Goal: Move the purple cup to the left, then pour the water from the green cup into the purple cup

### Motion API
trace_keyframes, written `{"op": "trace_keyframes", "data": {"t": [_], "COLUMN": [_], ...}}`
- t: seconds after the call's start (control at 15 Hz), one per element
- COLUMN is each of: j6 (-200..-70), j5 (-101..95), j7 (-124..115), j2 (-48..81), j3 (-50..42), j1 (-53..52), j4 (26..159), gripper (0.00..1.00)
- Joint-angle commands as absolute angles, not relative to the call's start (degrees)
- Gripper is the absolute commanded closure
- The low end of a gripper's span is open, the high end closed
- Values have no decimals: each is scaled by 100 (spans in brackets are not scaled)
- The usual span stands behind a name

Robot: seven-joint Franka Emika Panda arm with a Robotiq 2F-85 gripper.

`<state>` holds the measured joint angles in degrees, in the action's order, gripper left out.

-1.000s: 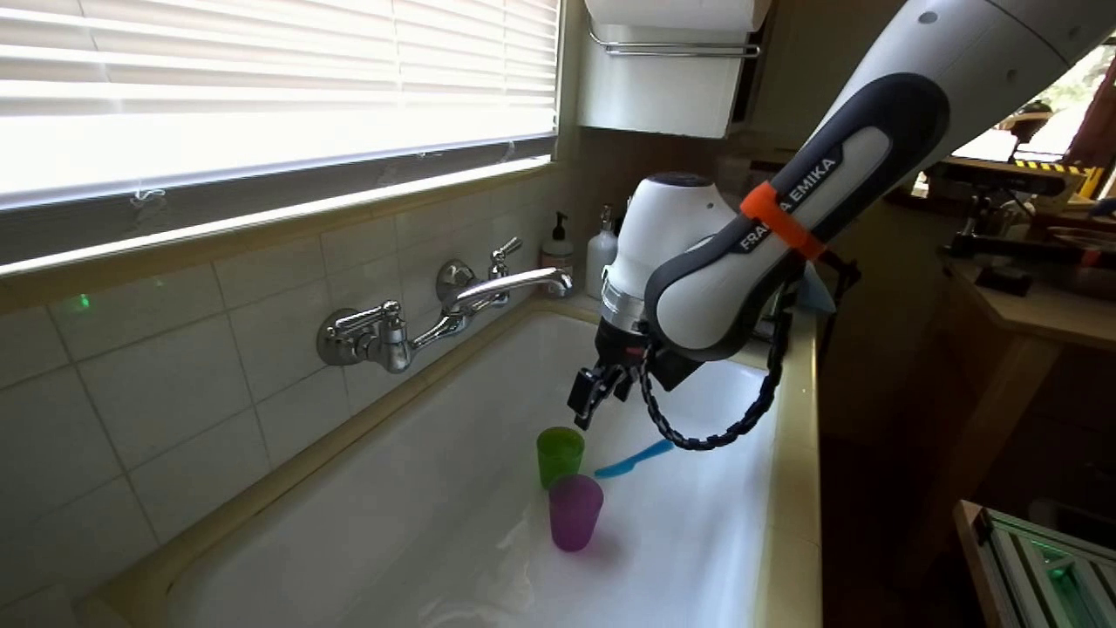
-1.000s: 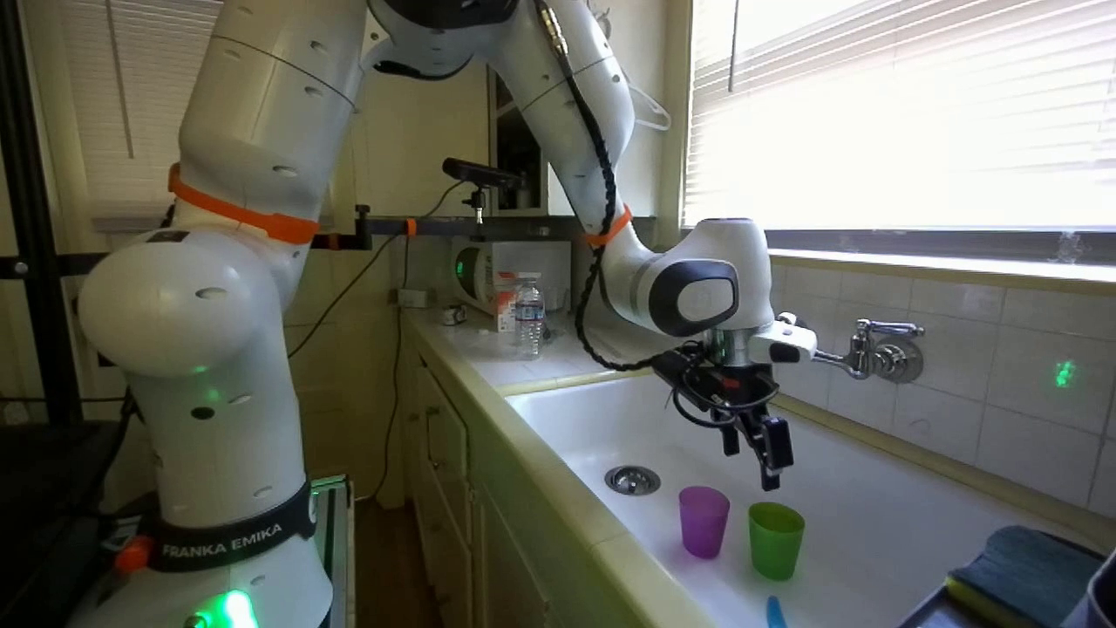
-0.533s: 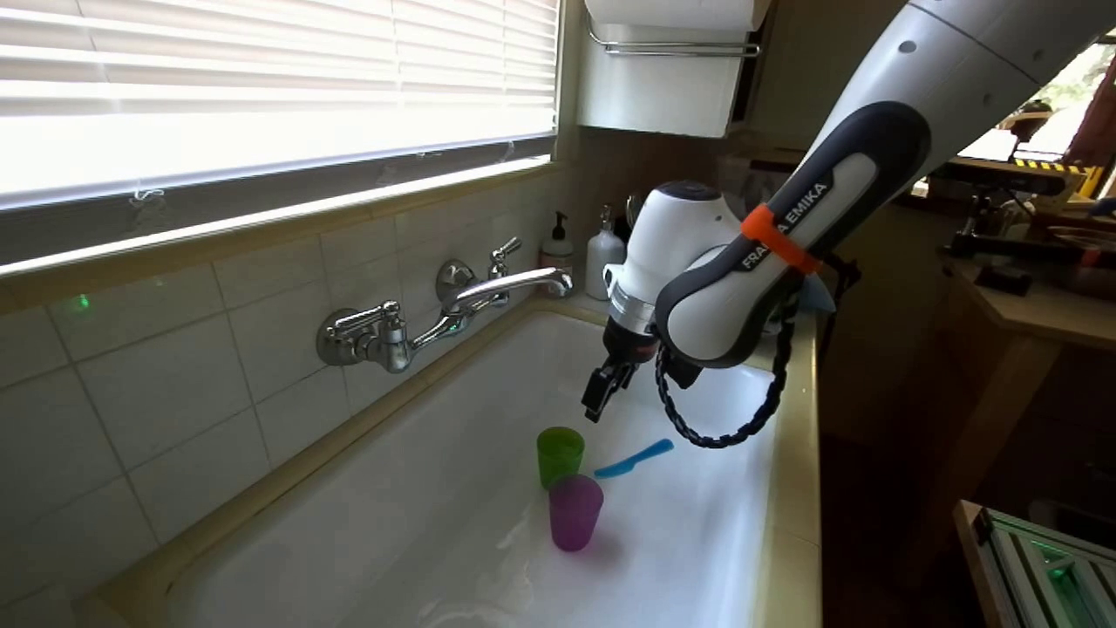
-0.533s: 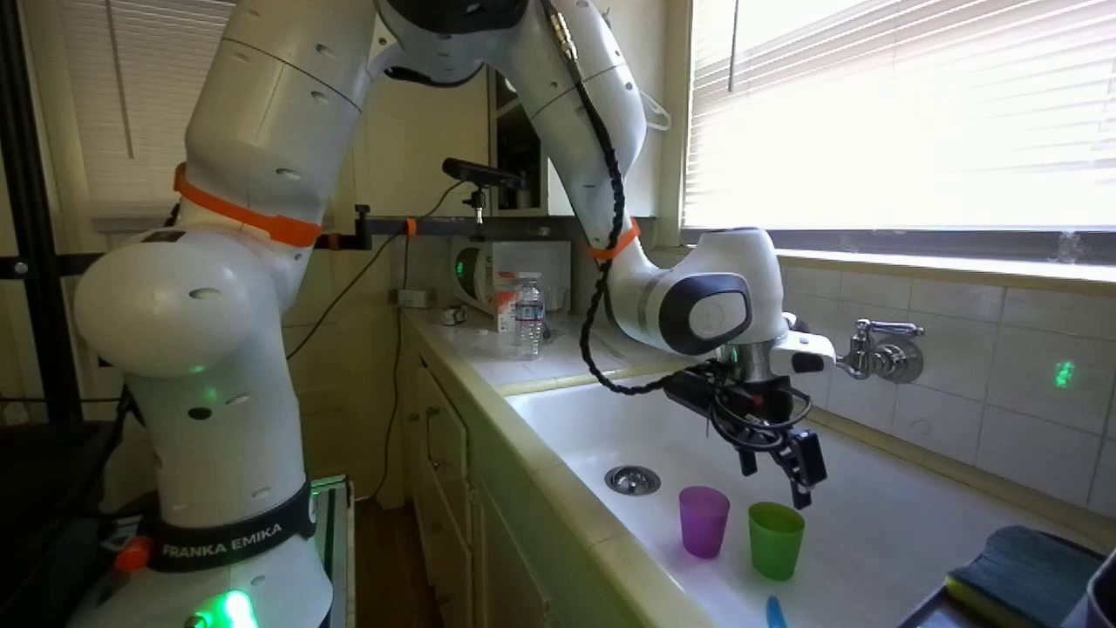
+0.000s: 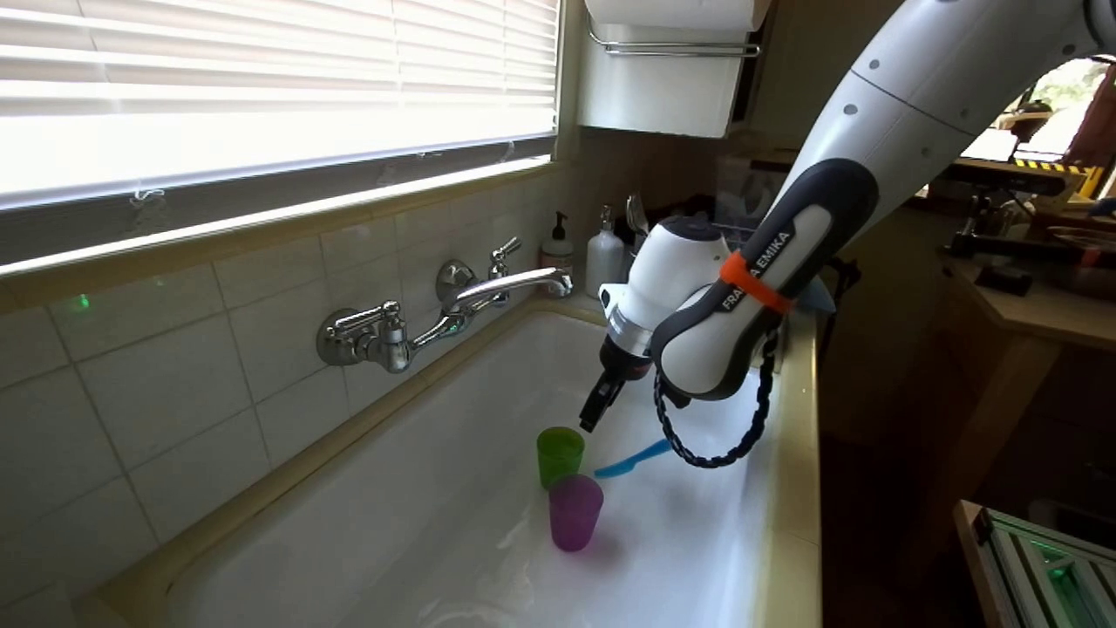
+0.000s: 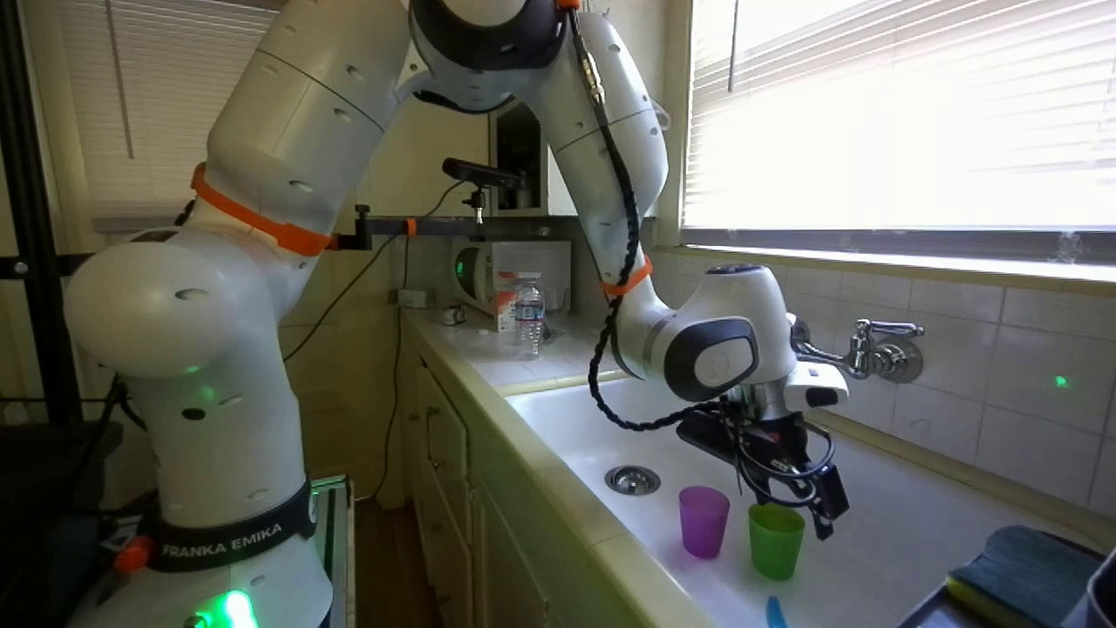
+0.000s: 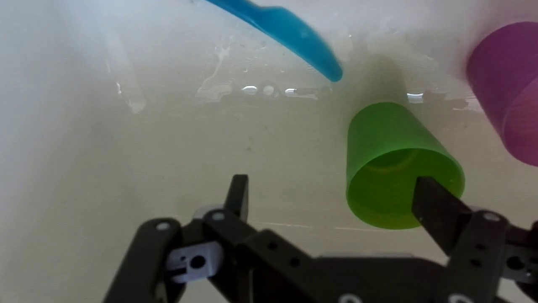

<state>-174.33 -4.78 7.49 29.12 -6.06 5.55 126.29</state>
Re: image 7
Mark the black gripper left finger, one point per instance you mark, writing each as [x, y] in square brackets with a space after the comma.
[241, 247]

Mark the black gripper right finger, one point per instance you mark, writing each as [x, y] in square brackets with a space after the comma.
[477, 254]

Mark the green plastic cup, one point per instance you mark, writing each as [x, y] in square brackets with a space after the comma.
[388, 146]

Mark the purple plastic cup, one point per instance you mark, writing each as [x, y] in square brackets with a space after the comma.
[507, 90]

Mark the white sink basin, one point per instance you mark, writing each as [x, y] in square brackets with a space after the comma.
[141, 141]

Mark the blue plastic spoon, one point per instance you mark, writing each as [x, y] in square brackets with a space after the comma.
[287, 31]

